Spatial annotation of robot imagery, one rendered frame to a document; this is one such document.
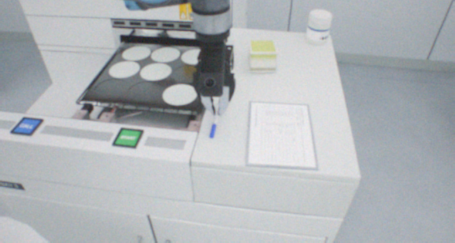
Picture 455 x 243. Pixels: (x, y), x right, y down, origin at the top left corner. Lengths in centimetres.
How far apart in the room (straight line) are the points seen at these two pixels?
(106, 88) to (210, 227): 51
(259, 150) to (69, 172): 46
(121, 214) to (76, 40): 77
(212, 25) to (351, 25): 229
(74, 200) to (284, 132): 58
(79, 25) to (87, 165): 71
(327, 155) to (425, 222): 133
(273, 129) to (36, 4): 104
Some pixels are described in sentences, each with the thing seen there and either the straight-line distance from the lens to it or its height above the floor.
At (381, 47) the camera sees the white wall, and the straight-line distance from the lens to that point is 301.
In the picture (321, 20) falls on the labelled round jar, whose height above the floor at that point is 105.
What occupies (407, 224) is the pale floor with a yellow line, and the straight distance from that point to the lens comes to 194.
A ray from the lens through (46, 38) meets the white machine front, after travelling 151.
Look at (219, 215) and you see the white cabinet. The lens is 82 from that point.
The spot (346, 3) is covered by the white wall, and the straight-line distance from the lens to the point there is 277.
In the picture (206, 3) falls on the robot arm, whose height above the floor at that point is 125.
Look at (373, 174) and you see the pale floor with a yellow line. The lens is 208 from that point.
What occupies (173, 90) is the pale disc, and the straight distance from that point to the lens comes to 98.
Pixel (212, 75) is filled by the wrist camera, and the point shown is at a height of 112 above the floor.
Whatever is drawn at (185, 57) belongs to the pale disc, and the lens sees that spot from 113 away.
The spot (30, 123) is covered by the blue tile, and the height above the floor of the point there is 96.
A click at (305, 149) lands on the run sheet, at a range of 71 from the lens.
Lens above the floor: 147
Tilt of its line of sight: 40 degrees down
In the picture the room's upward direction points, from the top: straight up
